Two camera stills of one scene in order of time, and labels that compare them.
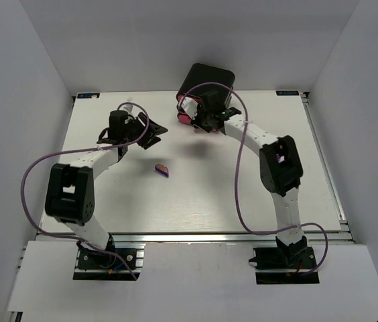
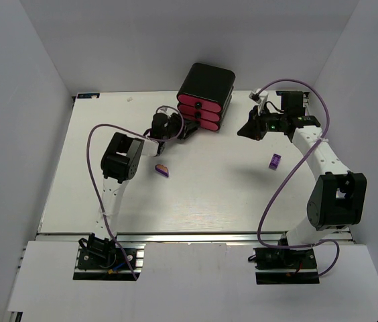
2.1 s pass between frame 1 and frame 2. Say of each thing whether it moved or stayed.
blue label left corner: stayed
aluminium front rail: stayed
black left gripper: moved
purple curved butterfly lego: stayed
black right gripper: moved
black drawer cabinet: stayed
